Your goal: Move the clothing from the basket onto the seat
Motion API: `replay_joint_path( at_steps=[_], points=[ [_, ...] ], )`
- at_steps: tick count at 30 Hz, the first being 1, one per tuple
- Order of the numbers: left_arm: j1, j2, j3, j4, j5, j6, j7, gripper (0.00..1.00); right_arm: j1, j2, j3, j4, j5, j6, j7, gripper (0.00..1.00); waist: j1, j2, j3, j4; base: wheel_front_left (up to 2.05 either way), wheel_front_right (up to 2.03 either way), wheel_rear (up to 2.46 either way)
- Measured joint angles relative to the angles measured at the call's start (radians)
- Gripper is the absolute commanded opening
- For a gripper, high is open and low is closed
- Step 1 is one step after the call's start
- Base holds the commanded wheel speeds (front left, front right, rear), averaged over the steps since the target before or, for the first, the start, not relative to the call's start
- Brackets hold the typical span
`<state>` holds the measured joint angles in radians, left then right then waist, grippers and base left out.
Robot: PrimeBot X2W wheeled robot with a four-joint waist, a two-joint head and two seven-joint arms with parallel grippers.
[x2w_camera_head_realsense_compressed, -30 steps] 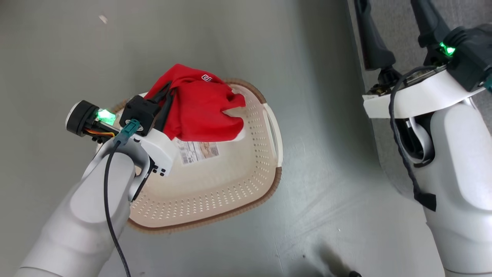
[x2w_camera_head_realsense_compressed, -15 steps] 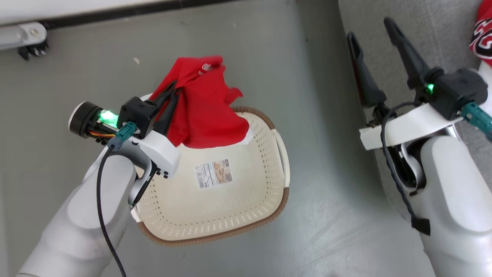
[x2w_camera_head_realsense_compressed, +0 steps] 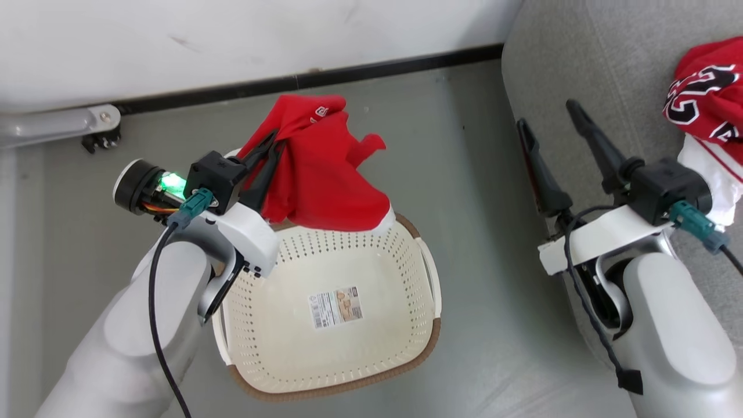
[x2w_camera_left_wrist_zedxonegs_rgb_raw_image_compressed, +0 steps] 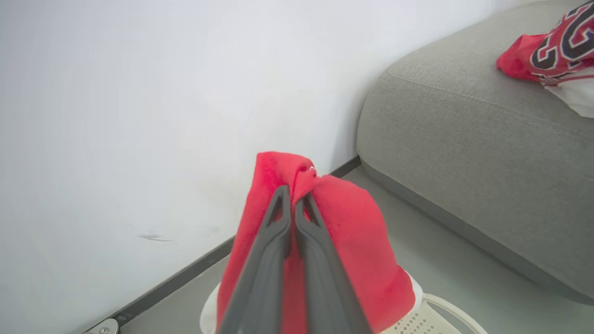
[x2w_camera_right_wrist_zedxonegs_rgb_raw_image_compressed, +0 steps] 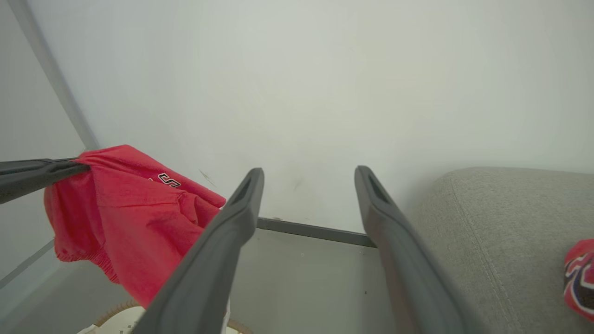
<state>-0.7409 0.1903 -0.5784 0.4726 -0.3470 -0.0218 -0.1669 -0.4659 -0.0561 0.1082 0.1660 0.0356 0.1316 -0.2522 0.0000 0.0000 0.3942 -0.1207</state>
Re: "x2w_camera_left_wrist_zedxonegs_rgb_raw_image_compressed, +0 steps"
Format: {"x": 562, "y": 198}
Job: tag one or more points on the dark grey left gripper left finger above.
{"x": 264, "y": 287}

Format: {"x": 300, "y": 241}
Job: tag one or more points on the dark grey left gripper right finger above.
{"x": 325, "y": 297}

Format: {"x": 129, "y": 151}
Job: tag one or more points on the plain red garment white lining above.
{"x": 362, "y": 260}

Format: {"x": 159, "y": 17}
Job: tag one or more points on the red basketball jersey black lettering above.
{"x": 519, "y": 58}

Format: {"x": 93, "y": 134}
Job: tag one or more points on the beige plastic laundry basket brown rim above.
{"x": 417, "y": 322}

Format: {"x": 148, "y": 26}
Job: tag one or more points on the silver metal floor fitting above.
{"x": 104, "y": 328}

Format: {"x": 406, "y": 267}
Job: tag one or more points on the grey fabric sofa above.
{"x": 464, "y": 162}

